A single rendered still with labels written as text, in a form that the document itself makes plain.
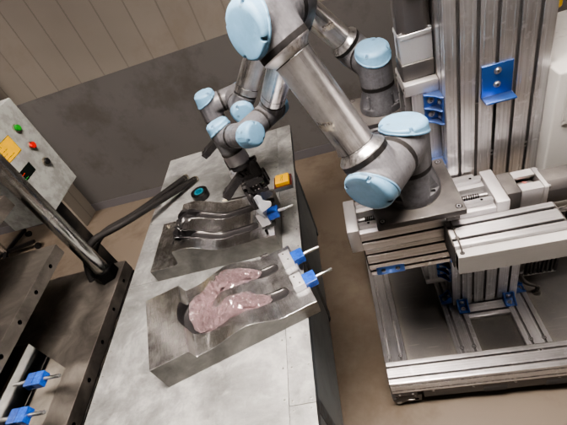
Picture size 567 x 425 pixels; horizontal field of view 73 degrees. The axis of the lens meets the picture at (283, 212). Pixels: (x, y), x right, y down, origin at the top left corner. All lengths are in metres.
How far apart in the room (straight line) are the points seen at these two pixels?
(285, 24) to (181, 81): 2.25
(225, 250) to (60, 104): 2.34
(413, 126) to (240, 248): 0.74
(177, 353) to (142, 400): 0.20
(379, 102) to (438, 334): 0.98
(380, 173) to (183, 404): 0.83
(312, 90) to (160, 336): 0.82
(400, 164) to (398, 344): 1.03
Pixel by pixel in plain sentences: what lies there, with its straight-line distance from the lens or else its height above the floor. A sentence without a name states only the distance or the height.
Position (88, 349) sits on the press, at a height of 0.79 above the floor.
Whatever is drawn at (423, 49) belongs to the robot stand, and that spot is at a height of 1.33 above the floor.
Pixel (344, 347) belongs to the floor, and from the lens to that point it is 2.04.
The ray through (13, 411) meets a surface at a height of 0.91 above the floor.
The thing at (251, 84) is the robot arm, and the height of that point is 1.32.
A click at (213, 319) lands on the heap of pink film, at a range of 1.20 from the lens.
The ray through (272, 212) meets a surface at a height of 0.94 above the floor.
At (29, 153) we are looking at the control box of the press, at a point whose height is 1.29.
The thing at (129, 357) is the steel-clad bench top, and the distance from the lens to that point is 1.43.
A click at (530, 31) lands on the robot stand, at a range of 1.14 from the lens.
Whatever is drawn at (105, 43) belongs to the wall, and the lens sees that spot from 3.10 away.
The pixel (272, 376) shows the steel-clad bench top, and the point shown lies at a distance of 1.14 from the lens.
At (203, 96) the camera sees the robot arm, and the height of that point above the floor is 1.30.
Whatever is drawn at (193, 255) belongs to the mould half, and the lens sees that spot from 1.42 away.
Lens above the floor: 1.78
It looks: 40 degrees down
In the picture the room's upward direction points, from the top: 23 degrees counter-clockwise
